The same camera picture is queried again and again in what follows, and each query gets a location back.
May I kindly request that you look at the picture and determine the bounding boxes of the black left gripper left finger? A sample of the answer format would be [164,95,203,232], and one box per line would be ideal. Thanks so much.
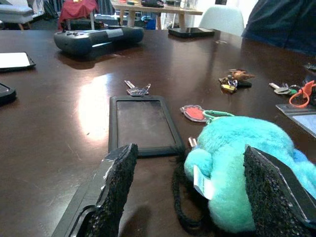
[51,143,139,237]

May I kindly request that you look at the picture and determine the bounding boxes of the teal plush keychain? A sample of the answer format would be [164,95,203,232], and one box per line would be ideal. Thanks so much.
[184,116,316,234]

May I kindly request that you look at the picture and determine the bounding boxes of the black rugged case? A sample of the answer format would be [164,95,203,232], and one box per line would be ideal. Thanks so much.
[0,82,17,106]

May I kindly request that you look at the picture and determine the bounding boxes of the black smartphone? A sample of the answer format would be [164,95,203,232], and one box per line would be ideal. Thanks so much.
[167,27,215,39]

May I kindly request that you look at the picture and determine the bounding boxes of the light wooden table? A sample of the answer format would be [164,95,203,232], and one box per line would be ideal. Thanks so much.
[110,0,203,31]

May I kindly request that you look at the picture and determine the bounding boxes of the keys with orange loop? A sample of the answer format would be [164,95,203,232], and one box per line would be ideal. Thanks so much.
[269,80,316,108]

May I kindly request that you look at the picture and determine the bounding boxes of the silver key with clear tag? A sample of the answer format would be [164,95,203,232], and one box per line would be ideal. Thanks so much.
[124,79,152,97]

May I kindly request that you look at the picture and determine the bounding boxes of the white-screen tablet in black case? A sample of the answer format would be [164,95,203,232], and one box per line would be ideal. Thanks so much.
[0,51,37,73]

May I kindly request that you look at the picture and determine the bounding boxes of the key bunch with brown figure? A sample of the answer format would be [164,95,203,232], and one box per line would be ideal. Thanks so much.
[218,69,255,94]

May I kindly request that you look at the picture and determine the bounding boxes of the clear card holder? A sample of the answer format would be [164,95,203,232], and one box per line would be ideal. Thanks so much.
[275,103,316,138]

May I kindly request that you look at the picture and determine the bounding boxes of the black phone case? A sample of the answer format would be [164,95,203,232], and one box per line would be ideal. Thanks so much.
[108,95,186,158]

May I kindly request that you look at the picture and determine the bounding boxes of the teal carabiner clip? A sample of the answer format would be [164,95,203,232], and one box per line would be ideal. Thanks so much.
[202,110,236,124]

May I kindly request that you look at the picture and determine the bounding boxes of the white plastic chair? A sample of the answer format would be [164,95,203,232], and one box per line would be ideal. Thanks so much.
[198,5,245,37]

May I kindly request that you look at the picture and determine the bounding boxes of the dark grey handheld game console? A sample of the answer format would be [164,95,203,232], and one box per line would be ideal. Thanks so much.
[53,25,145,56]

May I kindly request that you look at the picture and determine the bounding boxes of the black braided lanyard cord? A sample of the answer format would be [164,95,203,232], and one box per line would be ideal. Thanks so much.
[171,153,205,229]

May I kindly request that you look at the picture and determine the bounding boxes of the red cloth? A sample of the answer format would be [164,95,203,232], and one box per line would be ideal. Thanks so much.
[57,0,99,31]

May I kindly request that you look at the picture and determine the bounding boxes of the person in dark blue clothing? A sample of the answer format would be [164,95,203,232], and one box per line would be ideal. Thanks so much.
[241,0,316,56]

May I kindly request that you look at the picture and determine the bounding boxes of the grey sofa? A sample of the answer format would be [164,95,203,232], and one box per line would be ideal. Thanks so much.
[0,3,34,31]

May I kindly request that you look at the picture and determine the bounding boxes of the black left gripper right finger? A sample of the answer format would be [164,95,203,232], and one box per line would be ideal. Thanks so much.
[243,144,316,237]

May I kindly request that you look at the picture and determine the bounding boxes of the red keychain tag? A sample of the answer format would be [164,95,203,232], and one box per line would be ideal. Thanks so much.
[180,105,208,123]

